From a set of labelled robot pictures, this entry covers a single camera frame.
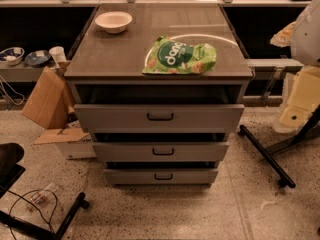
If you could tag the grey top drawer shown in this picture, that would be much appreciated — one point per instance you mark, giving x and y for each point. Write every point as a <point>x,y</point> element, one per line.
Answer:
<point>221,118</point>

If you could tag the brown cardboard box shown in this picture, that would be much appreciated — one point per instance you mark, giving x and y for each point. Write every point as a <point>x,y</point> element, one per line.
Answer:
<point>50,102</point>

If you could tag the dark blue bowl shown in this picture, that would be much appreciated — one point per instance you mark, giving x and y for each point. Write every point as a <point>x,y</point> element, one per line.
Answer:
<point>38,58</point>

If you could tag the green snack bag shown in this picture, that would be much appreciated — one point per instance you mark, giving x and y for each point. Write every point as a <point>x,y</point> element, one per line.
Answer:
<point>169,56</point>

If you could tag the black stand leg right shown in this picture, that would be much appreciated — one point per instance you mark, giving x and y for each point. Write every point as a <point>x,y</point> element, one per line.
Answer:
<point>285,180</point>

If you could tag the grey bottom drawer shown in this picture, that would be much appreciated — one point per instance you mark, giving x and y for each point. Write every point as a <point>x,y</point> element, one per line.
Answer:
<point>160,176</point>

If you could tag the white paper cup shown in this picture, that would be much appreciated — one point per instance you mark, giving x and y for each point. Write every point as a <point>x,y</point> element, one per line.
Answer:
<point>58,54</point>

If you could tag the white cardboard box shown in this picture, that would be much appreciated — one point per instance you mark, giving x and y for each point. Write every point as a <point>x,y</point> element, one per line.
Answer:
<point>73,143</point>

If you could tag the grey drawer cabinet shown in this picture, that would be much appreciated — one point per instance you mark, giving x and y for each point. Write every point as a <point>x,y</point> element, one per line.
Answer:
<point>107,70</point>

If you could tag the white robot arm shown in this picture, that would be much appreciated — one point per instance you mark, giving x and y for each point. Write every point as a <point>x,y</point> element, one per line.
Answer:
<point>303,38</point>

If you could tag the blue patterned bowl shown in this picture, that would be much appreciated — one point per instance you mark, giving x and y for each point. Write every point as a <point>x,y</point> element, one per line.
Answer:
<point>12,56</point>

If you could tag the white bowl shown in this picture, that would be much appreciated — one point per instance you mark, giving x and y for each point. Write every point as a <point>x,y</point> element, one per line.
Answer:
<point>113,22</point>

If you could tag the grey drawer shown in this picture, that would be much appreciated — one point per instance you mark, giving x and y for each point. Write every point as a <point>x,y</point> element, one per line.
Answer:
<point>160,176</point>
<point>221,118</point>
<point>160,151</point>

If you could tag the clear plastic wrapper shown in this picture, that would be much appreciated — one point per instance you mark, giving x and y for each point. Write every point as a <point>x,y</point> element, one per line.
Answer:
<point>43,195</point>

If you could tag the grey middle drawer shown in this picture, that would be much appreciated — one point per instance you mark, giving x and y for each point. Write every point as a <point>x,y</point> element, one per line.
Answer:
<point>160,151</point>

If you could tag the black chair seat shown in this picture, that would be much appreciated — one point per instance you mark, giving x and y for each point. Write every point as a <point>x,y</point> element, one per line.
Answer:
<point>10,171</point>

